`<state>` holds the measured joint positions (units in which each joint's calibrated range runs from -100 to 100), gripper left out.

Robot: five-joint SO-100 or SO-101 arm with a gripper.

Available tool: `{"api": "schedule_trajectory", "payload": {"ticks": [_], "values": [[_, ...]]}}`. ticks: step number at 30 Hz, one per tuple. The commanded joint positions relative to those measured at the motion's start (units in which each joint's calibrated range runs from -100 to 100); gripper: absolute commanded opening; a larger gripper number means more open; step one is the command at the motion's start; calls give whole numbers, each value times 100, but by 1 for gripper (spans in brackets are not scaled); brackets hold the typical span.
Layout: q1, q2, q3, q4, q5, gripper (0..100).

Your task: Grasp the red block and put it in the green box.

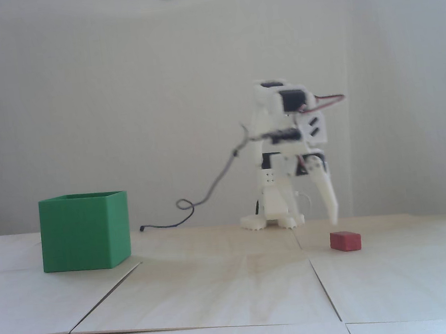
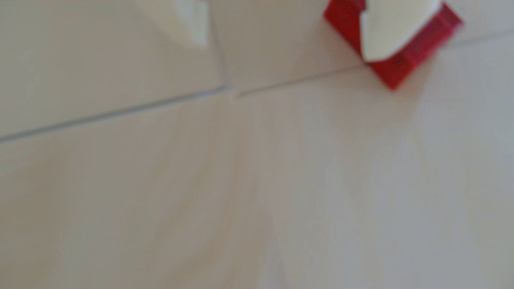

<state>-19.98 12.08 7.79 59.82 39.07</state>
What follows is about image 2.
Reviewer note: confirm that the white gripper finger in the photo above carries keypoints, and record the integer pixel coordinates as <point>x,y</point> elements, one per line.
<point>184,20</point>
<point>389,28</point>

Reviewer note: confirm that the red block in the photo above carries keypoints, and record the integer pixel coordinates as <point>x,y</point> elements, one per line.
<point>401,68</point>

